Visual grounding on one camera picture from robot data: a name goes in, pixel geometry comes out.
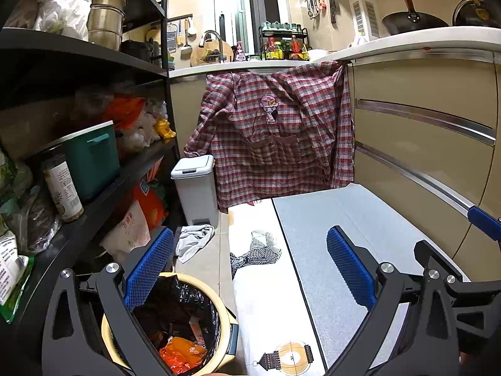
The white rag on floor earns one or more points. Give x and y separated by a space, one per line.
191 239

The pink white sack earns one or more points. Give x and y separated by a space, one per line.
130 233

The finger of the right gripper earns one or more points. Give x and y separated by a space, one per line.
489 225

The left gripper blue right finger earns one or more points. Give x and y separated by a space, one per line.
359 280

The green white food bag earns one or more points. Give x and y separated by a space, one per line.
15 272

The white plastic bag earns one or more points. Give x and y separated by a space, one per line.
64 17

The black wok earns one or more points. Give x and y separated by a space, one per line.
411 20

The white lidded trash can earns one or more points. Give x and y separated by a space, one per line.
196 186

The wooden cutting board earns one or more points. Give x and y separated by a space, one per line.
196 55

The black metal shelf rack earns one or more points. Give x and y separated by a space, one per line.
41 78

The white labelled jar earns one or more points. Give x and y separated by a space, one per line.
62 188

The chrome faucet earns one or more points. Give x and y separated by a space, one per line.
211 45

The stacked steel pots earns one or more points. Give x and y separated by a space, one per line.
105 23

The yellow bag on shelf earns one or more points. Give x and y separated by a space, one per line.
163 129

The red bag on shelf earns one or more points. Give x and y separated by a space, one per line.
123 111

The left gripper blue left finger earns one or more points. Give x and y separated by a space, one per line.
143 267

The black trash bag liner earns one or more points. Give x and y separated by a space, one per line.
177 309

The teal plastic storage box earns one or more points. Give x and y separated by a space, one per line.
92 157

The black spice rack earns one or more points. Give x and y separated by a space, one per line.
283 41

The yellow round trash bin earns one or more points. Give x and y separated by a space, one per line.
229 328

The grey checked cloth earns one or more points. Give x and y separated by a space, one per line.
262 251

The orange plastic bag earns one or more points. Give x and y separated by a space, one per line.
182 355

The pink soap bottle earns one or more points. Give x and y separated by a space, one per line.
239 54

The orange rice bag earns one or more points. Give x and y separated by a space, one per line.
150 193

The red plaid shirt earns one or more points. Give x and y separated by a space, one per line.
275 135

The clear plastic bag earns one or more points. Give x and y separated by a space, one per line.
34 224

